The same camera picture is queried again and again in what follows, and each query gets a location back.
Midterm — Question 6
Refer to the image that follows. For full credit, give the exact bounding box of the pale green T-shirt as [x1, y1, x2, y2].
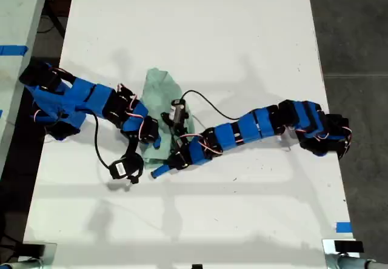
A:
[140, 67, 198, 170]

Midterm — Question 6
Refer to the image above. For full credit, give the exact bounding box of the small black box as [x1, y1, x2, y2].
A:
[333, 241, 364, 253]
[21, 244, 46, 256]

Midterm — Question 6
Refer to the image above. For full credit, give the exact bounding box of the long blue tape strip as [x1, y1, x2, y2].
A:
[0, 45, 29, 56]

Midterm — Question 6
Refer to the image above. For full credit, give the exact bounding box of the short blue tape piece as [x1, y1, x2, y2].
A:
[336, 221, 353, 234]

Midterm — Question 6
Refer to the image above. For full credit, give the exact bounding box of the white side table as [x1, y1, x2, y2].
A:
[0, 0, 51, 168]

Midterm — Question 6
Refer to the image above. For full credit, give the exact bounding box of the grey pipe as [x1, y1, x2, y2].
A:
[335, 254, 388, 269]

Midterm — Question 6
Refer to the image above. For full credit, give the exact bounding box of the camera black stalk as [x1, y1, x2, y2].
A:
[125, 131, 138, 161]
[171, 125, 186, 145]

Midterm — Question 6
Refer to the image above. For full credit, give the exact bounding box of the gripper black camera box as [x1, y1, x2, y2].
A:
[160, 98, 191, 130]
[108, 153, 145, 185]

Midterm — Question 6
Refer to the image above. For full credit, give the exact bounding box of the camera black cable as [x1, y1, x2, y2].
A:
[92, 111, 112, 169]
[181, 89, 242, 122]

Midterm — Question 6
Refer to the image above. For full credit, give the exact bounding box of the black floor cable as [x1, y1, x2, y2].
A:
[36, 5, 67, 38]

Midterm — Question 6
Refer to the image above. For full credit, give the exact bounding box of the silver table bracket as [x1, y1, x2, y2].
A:
[321, 238, 362, 269]

